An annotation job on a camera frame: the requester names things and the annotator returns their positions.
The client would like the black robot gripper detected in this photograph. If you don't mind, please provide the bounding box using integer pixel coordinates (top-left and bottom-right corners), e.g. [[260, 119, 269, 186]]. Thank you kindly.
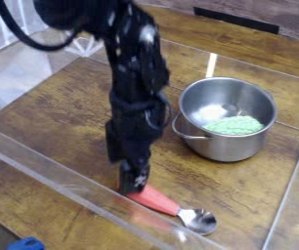
[[103, 91, 173, 196]]

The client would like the pink handled metal spoon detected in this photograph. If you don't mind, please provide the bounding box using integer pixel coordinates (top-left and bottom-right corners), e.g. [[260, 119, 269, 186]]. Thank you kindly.
[[117, 186, 217, 235]]

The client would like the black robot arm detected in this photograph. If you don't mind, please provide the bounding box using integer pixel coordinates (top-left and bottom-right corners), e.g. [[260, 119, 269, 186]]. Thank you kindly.
[[33, 0, 169, 194]]

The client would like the stainless steel pot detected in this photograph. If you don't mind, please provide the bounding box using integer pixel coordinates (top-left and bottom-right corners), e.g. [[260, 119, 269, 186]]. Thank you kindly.
[[171, 77, 277, 162]]

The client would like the green food lump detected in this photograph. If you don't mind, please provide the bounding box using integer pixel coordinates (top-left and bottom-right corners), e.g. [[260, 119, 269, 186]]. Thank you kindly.
[[203, 115, 265, 135]]

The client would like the blue object at corner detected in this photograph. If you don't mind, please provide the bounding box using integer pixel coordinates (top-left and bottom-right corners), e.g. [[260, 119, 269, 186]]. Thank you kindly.
[[5, 237, 45, 250]]

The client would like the black strip on table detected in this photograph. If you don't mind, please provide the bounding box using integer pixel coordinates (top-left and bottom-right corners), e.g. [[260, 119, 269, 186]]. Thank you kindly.
[[193, 7, 278, 34]]

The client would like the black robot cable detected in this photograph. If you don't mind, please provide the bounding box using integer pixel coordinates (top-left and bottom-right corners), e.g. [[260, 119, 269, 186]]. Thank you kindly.
[[0, 0, 83, 53]]

